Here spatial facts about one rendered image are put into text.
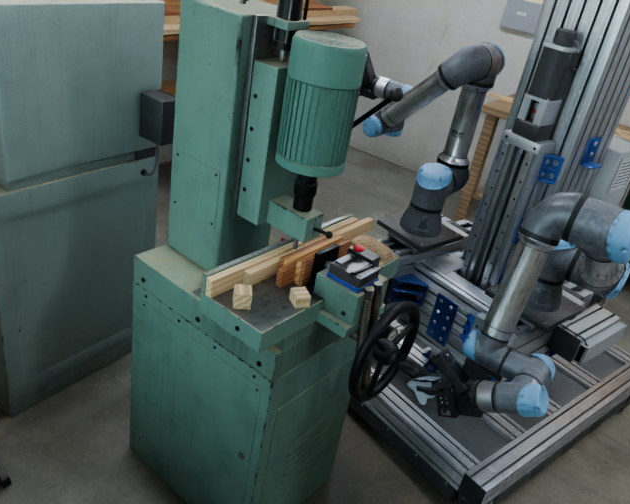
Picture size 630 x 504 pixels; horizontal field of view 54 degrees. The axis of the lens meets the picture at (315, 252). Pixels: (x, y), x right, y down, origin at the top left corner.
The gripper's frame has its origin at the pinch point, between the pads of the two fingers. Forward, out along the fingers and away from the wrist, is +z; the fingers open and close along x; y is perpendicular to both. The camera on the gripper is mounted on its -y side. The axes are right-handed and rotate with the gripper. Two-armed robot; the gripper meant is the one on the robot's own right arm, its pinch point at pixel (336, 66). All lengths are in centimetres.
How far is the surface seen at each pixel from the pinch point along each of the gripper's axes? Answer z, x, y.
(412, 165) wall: 64, 223, 151
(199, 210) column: -23, -95, 13
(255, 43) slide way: -34, -85, -34
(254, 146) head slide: -37, -89, -9
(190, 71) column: -16, -90, -23
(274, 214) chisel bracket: -44, -88, 8
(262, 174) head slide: -41, -90, -3
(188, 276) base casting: -27, -103, 30
